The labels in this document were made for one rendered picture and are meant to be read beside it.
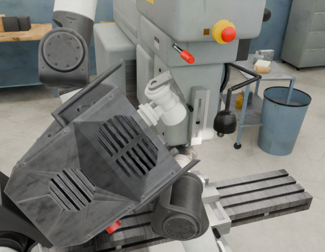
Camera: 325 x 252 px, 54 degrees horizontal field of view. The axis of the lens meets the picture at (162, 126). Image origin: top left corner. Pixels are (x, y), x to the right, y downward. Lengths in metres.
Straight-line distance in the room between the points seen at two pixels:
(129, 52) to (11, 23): 3.46
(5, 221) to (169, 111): 0.43
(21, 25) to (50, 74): 4.16
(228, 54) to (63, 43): 0.55
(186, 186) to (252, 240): 1.93
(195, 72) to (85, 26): 0.44
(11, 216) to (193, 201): 0.39
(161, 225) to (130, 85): 0.88
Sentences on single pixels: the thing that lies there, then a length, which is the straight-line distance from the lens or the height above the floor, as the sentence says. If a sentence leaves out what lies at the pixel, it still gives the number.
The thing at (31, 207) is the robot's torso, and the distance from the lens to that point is 0.67.
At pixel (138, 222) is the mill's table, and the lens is 1.43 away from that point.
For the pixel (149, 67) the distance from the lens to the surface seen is 1.22.
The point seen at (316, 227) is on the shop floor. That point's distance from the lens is 2.99.
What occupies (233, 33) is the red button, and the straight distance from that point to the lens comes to 0.87.
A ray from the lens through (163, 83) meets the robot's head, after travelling 0.75.
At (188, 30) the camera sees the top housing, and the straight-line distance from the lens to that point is 0.87.
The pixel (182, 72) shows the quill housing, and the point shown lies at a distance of 1.05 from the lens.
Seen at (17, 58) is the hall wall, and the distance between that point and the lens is 5.47.
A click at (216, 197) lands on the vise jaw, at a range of 1.42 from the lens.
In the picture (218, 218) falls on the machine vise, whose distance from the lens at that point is 1.38.
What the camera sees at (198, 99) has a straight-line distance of 1.06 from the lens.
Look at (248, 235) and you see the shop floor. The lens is 2.73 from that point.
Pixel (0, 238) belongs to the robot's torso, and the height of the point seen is 1.41.
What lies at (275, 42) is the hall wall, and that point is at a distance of 6.70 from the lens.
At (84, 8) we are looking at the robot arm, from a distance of 0.76.
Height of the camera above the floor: 1.96
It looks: 30 degrees down
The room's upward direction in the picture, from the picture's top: 2 degrees clockwise
